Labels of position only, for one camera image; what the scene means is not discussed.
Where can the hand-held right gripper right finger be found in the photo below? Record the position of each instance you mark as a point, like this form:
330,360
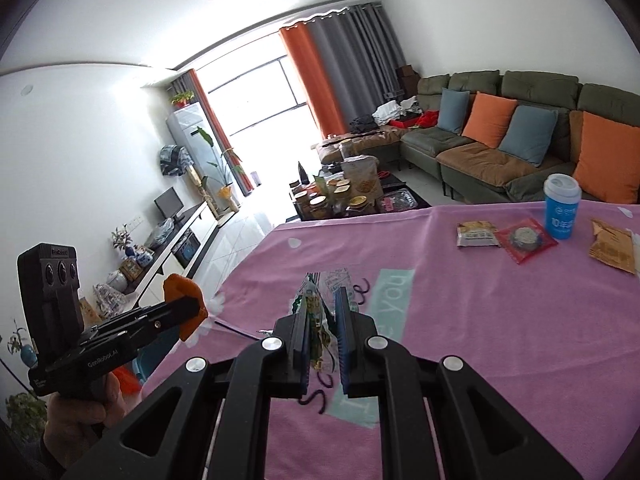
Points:
344,340

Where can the large window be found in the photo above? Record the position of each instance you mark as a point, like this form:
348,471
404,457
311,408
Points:
250,95

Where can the white black tv cabinet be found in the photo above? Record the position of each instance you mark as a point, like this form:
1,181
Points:
195,230

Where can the narrow grey orange curtain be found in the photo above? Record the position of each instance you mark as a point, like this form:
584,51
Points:
212,120

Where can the pink floral blanket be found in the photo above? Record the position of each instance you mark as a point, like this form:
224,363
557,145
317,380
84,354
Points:
450,335

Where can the dark glass coffee table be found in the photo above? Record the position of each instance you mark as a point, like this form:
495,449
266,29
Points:
402,200

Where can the clear plastic bag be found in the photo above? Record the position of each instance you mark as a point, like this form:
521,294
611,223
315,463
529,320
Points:
161,232

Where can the blue white porcelain jar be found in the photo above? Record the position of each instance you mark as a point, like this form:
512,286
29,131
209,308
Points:
143,256

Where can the tall plant yellow pot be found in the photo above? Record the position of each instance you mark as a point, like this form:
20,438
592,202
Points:
231,196

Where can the orange plastic bag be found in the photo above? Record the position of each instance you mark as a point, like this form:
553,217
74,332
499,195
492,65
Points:
127,382

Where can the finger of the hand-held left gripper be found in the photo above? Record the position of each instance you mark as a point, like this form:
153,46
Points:
165,310
170,324

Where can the black bag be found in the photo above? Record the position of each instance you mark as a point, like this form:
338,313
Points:
362,124

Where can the pile of white clothes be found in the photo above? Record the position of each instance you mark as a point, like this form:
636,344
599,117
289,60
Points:
392,112

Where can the red wrapped round cake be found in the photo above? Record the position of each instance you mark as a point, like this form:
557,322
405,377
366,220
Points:
525,240

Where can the person's left hand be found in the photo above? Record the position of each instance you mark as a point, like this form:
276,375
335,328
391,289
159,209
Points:
80,420

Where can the orange throw pillow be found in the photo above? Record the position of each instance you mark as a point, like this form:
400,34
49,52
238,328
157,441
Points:
607,160
487,120

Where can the clear printed wrapper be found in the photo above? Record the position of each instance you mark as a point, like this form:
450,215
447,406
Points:
320,310

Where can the small green plant red pot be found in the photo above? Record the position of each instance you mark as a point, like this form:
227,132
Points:
182,98

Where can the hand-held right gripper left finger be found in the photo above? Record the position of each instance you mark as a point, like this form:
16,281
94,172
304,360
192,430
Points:
302,355

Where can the green sectional sofa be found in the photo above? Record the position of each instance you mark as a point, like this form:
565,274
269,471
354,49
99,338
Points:
530,90

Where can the blue throw pillow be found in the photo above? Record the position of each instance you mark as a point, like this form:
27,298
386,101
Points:
527,135
452,110

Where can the blue white lidded cup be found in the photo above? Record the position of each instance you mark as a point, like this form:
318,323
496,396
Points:
561,215

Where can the red cloth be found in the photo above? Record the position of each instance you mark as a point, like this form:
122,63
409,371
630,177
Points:
427,119

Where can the brown snack packet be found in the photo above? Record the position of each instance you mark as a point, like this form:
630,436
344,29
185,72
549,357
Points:
610,247

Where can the group of glass jars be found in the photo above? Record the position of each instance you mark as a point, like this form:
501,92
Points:
320,205

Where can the white yellow snack packet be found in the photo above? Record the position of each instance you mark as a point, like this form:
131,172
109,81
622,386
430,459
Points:
477,234

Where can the teal trash bin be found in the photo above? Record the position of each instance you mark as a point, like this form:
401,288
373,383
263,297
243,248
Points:
146,362

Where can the white standing air conditioner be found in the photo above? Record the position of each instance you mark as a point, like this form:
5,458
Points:
187,125

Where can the dark printed hanging cloth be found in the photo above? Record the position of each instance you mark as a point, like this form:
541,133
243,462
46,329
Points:
175,160

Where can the black monitor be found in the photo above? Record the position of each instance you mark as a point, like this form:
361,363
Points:
169,203

